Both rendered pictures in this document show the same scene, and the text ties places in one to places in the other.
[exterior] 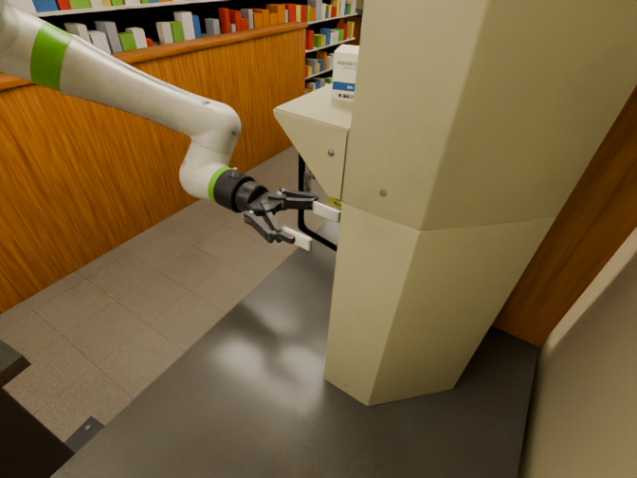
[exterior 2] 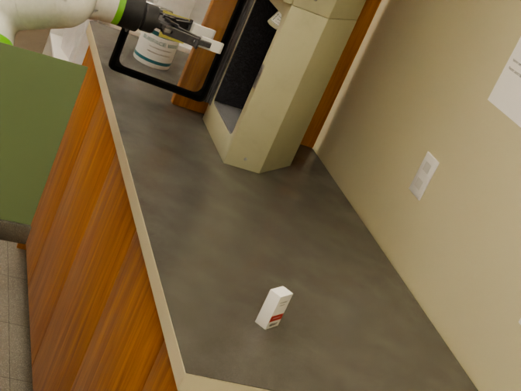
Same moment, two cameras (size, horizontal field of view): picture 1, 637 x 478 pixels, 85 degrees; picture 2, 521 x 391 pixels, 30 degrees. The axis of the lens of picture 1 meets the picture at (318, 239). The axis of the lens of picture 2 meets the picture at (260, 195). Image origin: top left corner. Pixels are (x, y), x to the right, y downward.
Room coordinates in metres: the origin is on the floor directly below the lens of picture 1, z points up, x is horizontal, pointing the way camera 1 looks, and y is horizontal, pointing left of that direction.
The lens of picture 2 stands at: (-1.19, 1.94, 1.81)
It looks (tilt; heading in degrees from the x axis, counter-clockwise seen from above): 20 degrees down; 306
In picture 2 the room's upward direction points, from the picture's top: 24 degrees clockwise
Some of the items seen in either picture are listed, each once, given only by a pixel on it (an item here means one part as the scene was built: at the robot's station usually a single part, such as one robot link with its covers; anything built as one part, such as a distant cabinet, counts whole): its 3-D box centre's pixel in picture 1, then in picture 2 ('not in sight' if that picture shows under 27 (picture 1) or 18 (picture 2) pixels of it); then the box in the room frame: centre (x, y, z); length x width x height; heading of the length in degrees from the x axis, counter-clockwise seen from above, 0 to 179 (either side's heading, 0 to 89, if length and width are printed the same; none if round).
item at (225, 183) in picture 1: (236, 190); (132, 11); (0.69, 0.20, 1.22); 0.09 x 0.06 x 0.12; 149
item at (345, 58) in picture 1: (354, 73); not in sight; (0.51, -0.04, 1.54); 0.05 x 0.05 x 0.06; 78
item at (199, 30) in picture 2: (326, 211); (202, 32); (0.63, -0.01, 1.22); 0.07 x 0.01 x 0.03; 59
